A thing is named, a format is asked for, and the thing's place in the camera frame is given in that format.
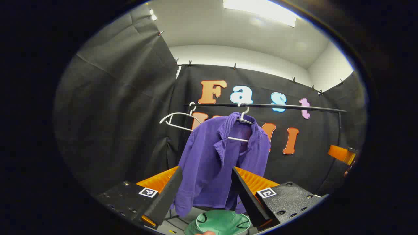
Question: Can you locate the green laundry hamper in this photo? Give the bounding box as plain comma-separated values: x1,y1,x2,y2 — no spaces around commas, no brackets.
184,209,252,235

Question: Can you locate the large ceiling light panel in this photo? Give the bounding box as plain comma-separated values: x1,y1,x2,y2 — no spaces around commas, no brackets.
224,0,297,28

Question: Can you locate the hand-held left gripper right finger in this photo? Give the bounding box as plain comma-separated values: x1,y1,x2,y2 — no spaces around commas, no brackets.
231,166,330,231

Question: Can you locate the black backdrop cloth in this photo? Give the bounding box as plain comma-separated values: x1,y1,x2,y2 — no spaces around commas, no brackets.
54,5,368,203

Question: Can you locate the white clothes hanger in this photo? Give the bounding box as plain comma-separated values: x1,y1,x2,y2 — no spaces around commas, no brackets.
227,104,255,143
159,102,197,132

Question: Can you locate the row of black backdrop clips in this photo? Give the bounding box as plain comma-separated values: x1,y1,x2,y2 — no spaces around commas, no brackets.
158,30,344,96

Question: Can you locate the black clothes rail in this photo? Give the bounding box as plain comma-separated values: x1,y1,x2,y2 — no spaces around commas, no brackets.
168,103,347,218

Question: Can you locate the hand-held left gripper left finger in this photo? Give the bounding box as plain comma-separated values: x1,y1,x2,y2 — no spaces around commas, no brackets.
95,166,183,229

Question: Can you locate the purple ribbed shirt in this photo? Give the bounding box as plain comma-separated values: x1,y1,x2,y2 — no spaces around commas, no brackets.
170,112,271,218

